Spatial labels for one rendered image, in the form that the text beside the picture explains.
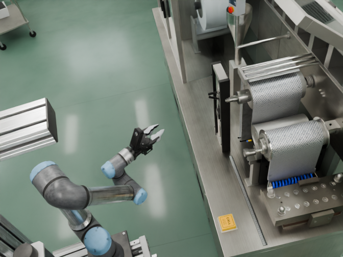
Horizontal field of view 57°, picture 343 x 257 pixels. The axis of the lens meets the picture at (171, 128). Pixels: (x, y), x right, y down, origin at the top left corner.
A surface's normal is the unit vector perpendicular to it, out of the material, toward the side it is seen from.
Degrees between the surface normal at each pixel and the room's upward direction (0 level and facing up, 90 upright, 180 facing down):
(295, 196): 0
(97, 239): 8
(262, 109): 92
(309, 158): 90
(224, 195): 0
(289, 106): 92
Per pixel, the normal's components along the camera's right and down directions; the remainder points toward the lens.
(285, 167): 0.18, 0.72
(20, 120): -0.14, -0.66
